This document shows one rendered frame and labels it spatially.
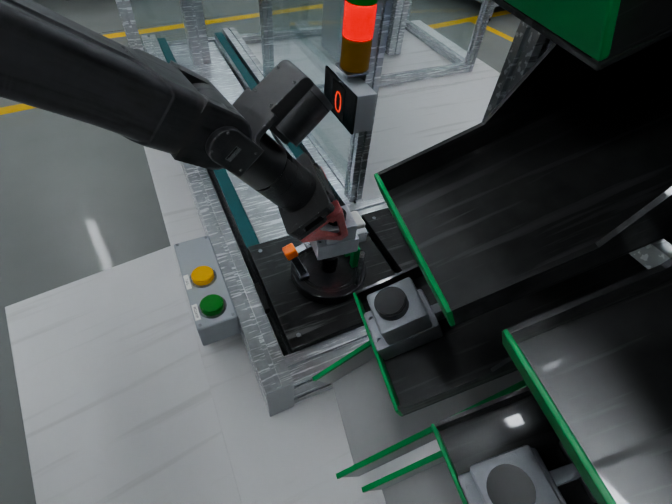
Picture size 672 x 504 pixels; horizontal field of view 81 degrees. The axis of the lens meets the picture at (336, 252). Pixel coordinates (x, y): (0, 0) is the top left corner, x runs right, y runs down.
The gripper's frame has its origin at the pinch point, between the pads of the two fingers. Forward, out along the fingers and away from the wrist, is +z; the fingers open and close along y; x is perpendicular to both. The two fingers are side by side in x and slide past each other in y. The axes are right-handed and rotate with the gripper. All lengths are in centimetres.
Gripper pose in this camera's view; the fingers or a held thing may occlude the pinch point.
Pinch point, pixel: (336, 222)
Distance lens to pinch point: 56.3
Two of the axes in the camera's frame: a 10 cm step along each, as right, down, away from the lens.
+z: 5.3, 3.7, 7.6
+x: -7.8, 5.5, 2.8
